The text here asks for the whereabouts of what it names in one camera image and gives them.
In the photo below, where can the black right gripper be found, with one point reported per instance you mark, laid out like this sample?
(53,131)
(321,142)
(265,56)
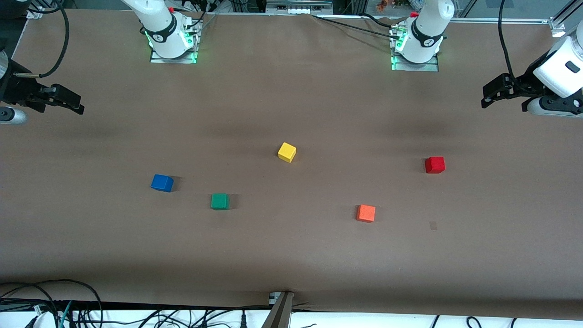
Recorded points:
(17,89)

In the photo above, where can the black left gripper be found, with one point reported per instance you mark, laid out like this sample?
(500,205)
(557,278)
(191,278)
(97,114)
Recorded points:
(524,83)

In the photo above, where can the red cube block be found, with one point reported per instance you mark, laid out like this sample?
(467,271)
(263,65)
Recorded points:
(435,165)

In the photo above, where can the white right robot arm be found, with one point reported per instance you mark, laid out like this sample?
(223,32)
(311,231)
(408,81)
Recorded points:
(164,41)

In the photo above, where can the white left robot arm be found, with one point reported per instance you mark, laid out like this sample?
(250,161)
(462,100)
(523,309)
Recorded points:
(421,45)

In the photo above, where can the blue cube block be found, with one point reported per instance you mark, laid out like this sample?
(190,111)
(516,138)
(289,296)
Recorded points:
(161,183)

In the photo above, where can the orange cube block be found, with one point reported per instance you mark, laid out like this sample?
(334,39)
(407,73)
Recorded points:
(365,213)

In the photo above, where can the green cube block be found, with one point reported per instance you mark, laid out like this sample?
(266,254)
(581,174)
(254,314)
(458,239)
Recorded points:
(220,201)

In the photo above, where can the yellow cube block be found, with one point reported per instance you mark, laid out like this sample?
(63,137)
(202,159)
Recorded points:
(287,152)

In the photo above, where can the grey power strip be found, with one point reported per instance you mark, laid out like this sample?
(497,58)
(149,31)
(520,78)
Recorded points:
(298,7)

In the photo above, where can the black power plug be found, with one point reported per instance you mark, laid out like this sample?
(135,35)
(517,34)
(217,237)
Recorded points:
(243,319)

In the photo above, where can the aluminium frame rail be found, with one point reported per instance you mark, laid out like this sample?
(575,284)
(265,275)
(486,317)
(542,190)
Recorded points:
(496,20)

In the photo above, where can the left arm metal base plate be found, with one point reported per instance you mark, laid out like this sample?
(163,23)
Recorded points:
(430,67)

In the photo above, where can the aluminium corner bracket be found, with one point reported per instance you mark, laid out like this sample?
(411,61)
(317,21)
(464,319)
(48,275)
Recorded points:
(558,27)
(36,12)

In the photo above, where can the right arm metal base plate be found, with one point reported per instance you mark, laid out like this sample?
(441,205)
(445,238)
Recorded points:
(157,58)

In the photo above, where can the aluminium camera mount post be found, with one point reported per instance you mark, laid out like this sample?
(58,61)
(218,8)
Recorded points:
(280,312)

